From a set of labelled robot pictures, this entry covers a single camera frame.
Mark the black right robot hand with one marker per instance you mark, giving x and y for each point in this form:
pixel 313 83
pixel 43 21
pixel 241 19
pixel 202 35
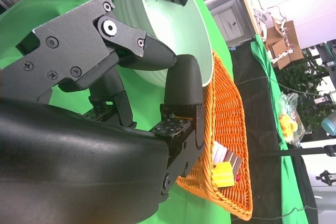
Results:
pixel 78 161

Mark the grey-green bowl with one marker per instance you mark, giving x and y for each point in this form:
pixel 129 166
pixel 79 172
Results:
pixel 178 30

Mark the grey blue-jointed robot arm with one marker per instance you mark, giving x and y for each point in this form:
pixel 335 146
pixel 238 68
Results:
pixel 330 124

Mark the pink layered cake slice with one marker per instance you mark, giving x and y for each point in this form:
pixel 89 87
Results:
pixel 220 153

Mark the orange wicker basket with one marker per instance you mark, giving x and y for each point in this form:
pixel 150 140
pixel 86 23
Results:
pixel 228 119

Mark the yellow cake block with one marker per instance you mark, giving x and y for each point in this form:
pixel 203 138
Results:
pixel 223 175

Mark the chocolate layered cake slice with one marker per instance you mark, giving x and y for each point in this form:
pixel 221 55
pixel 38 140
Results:
pixel 235 162

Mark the clear bag of bread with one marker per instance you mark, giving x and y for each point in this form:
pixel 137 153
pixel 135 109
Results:
pixel 290 121

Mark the white cabinet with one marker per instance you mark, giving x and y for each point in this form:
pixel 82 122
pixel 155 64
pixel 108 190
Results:
pixel 228 22

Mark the wooden board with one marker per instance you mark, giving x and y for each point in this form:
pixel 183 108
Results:
pixel 249 3

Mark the cardboard box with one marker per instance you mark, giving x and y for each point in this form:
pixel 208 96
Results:
pixel 286 43

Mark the black cloth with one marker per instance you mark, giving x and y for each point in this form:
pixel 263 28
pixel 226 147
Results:
pixel 257 119

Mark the green leafy plant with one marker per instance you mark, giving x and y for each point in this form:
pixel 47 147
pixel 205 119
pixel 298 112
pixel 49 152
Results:
pixel 302 82

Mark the black pole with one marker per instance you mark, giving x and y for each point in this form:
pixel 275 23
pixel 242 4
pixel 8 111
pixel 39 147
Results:
pixel 302 151

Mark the black clamp mount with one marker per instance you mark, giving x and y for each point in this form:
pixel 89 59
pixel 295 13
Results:
pixel 328 178

